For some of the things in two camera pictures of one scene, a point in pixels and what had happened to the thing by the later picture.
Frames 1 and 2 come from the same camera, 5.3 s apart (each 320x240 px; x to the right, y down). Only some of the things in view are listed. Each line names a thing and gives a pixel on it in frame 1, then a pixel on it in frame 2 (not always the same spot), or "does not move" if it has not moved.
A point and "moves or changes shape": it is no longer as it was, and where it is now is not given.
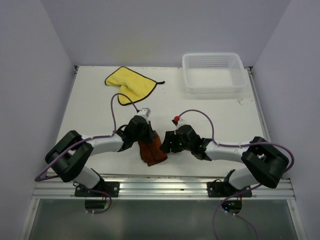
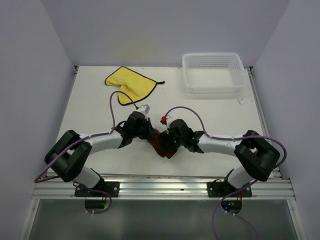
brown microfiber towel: x=152 y=152 moves or changes shape
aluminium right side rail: x=259 y=104 does not move
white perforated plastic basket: x=213 y=73 does not move
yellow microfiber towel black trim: x=135 y=86 does not move
